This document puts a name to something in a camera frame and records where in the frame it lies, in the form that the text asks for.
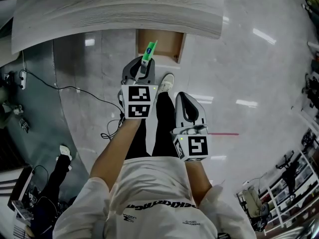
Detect grey coiled cable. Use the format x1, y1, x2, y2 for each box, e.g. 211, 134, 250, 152
100, 118, 126, 141

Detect person's black trousers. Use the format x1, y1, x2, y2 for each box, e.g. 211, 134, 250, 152
124, 92, 180, 160

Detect grey wooden desk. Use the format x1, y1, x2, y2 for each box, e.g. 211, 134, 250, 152
11, 0, 223, 56

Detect person's white shoe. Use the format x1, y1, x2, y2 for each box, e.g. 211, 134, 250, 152
55, 145, 73, 170
156, 73, 175, 96

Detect white power strip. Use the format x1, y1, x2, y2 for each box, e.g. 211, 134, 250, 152
19, 69, 28, 91

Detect person's white shirt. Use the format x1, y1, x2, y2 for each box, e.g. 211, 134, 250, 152
52, 155, 258, 239

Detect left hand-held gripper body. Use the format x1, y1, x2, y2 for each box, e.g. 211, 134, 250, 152
117, 77, 159, 120

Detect red floor tape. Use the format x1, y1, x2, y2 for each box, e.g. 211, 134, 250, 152
208, 132, 240, 137

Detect wooden drawer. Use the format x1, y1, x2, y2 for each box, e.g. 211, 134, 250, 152
136, 28, 187, 65

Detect metal storage rack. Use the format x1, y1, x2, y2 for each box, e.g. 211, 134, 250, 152
236, 147, 319, 235

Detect person's left forearm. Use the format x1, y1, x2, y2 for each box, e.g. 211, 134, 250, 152
89, 118, 143, 192

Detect person's right forearm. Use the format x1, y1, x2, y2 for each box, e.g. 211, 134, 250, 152
183, 160, 214, 208

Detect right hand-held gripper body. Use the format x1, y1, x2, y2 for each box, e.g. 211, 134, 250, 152
169, 124, 213, 162

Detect green plastic box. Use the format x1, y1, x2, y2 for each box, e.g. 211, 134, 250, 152
140, 40, 159, 68

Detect black floor cable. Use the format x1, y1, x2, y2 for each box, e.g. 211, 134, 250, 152
24, 70, 125, 115

